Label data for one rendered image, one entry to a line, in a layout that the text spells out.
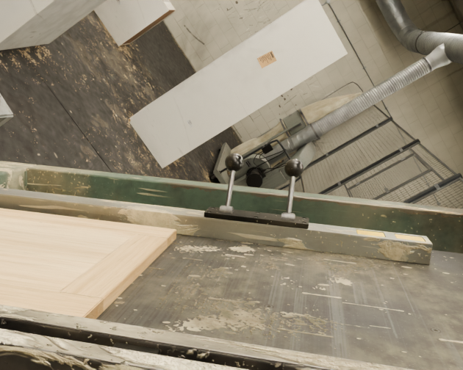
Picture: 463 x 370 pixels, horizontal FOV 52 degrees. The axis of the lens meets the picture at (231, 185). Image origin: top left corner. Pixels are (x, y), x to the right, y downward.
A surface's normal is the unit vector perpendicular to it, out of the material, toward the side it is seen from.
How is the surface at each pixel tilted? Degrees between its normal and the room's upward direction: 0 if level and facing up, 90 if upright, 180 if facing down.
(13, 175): 36
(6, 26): 90
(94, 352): 54
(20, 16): 90
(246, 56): 90
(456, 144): 90
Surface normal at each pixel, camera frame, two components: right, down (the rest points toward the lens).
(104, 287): 0.07, -0.98
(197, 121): -0.07, 0.33
